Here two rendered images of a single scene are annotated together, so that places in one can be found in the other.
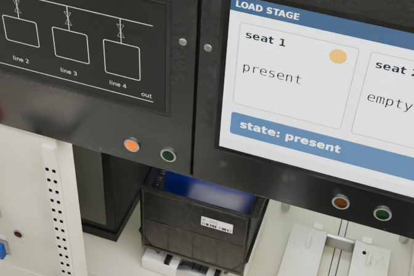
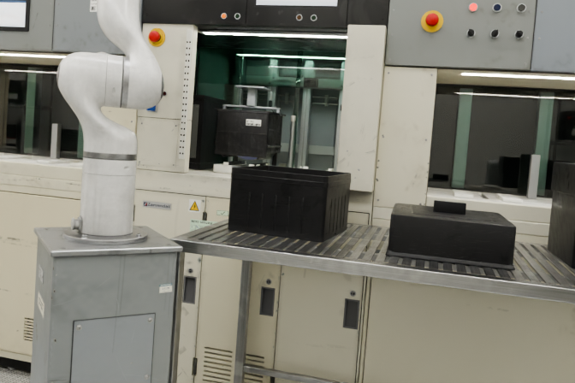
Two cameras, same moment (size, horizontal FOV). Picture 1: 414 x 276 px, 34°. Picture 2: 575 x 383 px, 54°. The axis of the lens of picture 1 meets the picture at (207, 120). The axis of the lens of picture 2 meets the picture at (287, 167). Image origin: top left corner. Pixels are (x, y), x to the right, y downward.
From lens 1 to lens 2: 1.71 m
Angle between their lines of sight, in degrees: 39
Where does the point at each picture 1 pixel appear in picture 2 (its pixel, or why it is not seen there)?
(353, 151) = not seen: outside the picture
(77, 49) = not seen: outside the picture
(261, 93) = not seen: outside the picture
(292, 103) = not seen: outside the picture
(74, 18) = not seen: outside the picture
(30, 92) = (187, 2)
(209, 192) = not seen: hidden behind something
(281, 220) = not seen: hidden behind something
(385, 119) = not seen: outside the picture
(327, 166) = (293, 1)
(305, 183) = (286, 13)
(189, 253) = (239, 150)
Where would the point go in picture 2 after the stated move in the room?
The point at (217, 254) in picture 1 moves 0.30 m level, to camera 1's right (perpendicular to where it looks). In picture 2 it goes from (253, 144) to (331, 150)
